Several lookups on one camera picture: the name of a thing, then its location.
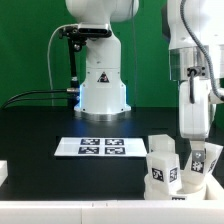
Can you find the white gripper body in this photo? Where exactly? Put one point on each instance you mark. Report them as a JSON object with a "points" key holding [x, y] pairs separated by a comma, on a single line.
{"points": [[194, 118]]}

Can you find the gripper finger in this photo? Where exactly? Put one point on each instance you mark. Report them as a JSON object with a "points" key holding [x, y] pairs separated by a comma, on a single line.
{"points": [[198, 150]]}

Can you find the white round stool seat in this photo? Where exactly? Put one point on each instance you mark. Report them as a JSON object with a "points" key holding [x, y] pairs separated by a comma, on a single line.
{"points": [[188, 192]]}

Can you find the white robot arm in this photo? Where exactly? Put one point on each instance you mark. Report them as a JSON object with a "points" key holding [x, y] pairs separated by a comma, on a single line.
{"points": [[196, 58]]}

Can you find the white L-shaped fence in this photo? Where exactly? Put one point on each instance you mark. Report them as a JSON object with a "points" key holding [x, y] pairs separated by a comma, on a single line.
{"points": [[208, 211]]}

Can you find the white marker sheet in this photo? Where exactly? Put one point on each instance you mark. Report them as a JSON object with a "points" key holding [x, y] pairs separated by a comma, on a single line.
{"points": [[100, 147]]}

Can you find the white left fence block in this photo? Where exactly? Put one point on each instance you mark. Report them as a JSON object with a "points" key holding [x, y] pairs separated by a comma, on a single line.
{"points": [[3, 171]]}

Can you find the black camera stand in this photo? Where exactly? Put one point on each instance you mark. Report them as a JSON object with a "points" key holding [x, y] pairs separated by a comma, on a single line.
{"points": [[74, 56]]}

